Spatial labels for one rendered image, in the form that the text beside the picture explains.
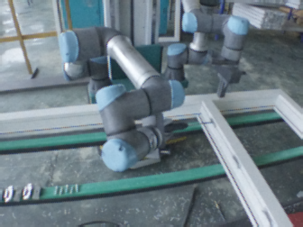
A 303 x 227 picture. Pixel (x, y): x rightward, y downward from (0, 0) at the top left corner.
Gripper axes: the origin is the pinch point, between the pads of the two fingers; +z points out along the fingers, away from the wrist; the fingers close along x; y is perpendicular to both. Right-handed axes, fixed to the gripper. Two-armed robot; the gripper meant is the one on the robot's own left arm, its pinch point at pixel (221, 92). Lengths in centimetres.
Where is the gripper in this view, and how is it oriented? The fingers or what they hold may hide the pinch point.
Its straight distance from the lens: 91.5
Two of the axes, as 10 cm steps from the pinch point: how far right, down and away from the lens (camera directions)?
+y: 9.8, -1.0, 1.7
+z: -0.3, 7.7, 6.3
